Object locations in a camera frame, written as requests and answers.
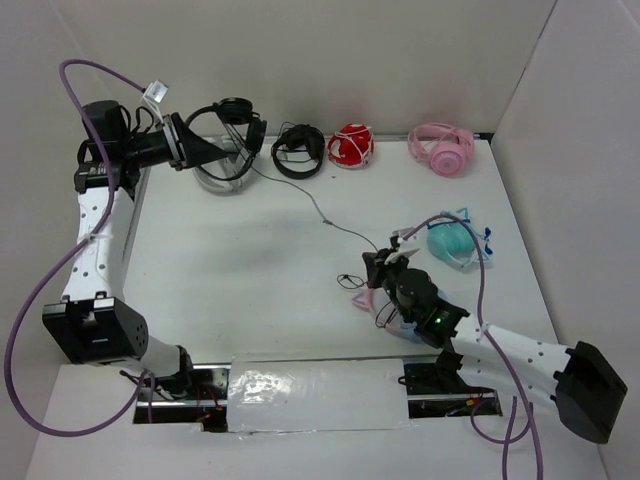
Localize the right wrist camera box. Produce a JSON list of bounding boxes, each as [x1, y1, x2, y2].
[[385, 228, 421, 264]]

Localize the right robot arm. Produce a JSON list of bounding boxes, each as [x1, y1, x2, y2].
[[362, 249, 628, 444]]

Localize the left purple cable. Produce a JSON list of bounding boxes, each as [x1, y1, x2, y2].
[[3, 59, 161, 437]]

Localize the red white headphones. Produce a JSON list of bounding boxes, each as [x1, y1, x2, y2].
[[327, 123, 375, 170]]

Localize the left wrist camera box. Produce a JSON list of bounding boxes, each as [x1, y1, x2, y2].
[[141, 79, 169, 119]]

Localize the purple cable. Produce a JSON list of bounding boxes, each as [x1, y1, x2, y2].
[[404, 213, 546, 480], [3, 59, 161, 437]]

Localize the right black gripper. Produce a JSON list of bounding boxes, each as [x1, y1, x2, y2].
[[363, 248, 415, 323]]

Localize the black wired headphones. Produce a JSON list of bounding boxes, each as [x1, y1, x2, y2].
[[184, 96, 386, 291]]

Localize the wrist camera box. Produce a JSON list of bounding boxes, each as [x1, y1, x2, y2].
[[141, 79, 169, 119], [385, 228, 421, 264]]

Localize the black wrapped headphones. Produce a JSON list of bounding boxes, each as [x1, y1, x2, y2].
[[271, 122, 326, 180]]

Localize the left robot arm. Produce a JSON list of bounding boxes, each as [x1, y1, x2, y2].
[[42, 100, 224, 399]]

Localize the grey white headphones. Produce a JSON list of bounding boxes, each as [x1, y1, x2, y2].
[[193, 134, 250, 196]]

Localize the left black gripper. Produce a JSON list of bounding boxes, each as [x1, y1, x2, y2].
[[120, 112, 227, 171]]

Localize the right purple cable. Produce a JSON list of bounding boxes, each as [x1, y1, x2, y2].
[[404, 213, 546, 480]]

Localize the pink blue cat-ear headphones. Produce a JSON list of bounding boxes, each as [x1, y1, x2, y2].
[[352, 289, 423, 344]]

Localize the teal headphones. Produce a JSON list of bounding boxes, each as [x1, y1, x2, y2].
[[426, 207, 493, 270]]

